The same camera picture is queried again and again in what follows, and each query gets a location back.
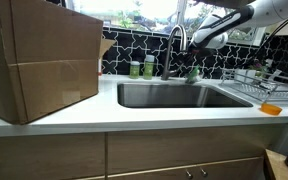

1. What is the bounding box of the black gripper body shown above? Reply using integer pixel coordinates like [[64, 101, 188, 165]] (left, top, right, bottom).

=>
[[188, 49, 215, 66]]

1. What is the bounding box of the curved steel tap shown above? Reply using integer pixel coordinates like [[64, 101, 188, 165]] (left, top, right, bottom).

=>
[[160, 24, 188, 81]]

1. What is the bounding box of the small orange bowl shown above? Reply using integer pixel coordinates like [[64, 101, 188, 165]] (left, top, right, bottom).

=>
[[260, 103, 282, 115]]

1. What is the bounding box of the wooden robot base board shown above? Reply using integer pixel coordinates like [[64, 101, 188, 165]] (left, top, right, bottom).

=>
[[264, 149, 288, 180]]

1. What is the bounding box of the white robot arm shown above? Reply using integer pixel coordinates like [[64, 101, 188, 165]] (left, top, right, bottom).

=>
[[188, 0, 288, 53]]

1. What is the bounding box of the tall green soap bottle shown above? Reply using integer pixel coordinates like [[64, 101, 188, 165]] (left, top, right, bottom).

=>
[[143, 55, 154, 80]]

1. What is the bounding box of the short green soap bottle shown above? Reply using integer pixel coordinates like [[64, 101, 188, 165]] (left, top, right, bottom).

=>
[[130, 61, 140, 79]]

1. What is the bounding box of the stainless steel sink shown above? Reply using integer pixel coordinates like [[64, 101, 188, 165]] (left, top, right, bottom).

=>
[[117, 83, 252, 108]]

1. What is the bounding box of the metal dish rack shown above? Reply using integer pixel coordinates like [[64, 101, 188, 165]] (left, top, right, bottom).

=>
[[221, 69, 288, 106]]

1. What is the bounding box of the wooden cabinet drawer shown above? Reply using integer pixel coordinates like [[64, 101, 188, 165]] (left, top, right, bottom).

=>
[[107, 125, 280, 174]]

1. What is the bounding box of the brown cardboard box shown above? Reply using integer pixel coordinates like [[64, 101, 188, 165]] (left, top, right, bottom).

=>
[[0, 0, 103, 124]]

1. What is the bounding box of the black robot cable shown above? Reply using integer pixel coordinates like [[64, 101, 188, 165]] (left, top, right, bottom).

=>
[[250, 13, 288, 64]]

